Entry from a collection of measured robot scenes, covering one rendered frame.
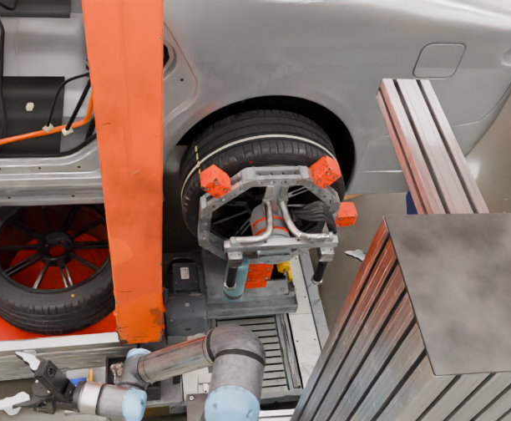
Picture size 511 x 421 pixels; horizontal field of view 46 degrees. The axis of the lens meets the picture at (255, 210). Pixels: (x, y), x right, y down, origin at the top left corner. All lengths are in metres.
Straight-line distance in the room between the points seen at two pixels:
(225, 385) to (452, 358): 0.65
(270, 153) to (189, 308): 0.83
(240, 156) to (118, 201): 0.62
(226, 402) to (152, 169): 0.64
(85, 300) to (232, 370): 1.31
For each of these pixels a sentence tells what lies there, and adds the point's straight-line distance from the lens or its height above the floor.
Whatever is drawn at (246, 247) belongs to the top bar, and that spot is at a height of 0.97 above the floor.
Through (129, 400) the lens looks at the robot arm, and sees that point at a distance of 1.53.
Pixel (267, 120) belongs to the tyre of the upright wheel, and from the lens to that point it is 2.26.
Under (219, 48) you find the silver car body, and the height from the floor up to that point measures 1.51.
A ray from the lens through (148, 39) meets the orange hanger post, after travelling 1.33.
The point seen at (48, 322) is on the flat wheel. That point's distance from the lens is 2.64.
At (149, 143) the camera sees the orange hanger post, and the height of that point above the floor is 1.60.
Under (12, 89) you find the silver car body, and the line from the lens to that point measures 2.99.
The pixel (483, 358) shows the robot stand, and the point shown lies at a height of 2.03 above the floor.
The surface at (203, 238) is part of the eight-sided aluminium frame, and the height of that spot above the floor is 0.78.
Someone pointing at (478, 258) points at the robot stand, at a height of 2.03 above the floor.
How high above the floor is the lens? 2.67
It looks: 50 degrees down
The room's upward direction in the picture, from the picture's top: 11 degrees clockwise
